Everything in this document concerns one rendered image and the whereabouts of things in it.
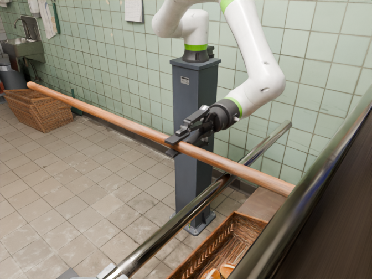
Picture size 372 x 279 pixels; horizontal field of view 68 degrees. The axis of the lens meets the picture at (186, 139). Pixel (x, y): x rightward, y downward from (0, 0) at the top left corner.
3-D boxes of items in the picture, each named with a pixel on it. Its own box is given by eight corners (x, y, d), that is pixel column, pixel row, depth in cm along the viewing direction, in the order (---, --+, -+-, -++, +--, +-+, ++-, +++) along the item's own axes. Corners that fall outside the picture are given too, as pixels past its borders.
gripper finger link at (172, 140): (189, 135, 75) (189, 133, 75) (172, 145, 70) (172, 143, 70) (181, 132, 77) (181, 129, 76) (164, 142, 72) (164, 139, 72)
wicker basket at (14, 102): (35, 127, 313) (29, 105, 299) (9, 116, 339) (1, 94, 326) (72, 112, 348) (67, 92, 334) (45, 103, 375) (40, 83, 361)
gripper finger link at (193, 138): (202, 123, 85) (202, 127, 86) (179, 143, 79) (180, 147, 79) (212, 127, 83) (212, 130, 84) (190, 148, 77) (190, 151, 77)
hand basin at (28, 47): (53, 86, 398) (36, 17, 352) (27, 93, 374) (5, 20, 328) (37, 79, 424) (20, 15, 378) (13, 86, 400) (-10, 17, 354)
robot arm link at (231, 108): (213, 119, 97) (214, 94, 92) (242, 129, 91) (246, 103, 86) (203, 125, 93) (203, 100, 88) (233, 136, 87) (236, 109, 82)
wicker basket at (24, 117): (39, 137, 320) (32, 114, 306) (13, 124, 347) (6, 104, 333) (74, 121, 355) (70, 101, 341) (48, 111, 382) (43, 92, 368)
